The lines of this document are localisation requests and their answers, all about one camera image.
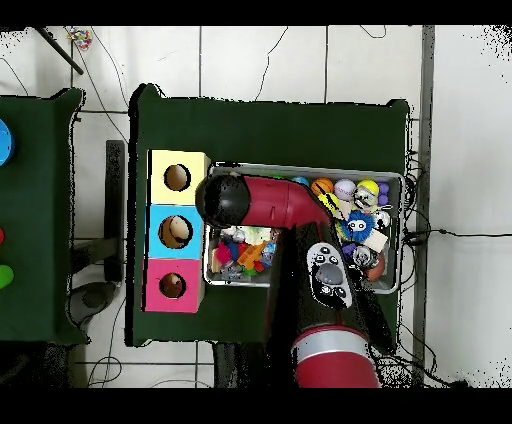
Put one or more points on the small green object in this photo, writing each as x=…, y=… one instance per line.
x=4, y=276

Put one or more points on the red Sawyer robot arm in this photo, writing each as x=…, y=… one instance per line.
x=320, y=304

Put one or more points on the white baseball toy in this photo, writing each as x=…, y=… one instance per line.
x=344, y=190

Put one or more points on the orange plastic toy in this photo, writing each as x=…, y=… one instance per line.
x=250, y=256

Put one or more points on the black power adapter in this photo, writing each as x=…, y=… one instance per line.
x=416, y=237

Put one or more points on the shallow clear mesh bin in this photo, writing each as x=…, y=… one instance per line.
x=392, y=284

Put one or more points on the blue fuzzy monster toy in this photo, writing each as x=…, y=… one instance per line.
x=360, y=226

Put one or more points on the wooden box with three holes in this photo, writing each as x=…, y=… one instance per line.
x=178, y=212

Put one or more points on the orange basketball toy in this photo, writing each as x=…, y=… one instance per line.
x=322, y=186

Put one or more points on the smooth yellow ball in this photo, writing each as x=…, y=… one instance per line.
x=367, y=187

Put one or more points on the black rod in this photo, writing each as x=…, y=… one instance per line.
x=58, y=50

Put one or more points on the small colourful object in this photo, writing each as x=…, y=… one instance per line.
x=78, y=38

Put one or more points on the blue bowl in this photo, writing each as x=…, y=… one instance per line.
x=4, y=142

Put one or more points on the side table with green cloth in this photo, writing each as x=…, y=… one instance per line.
x=36, y=216

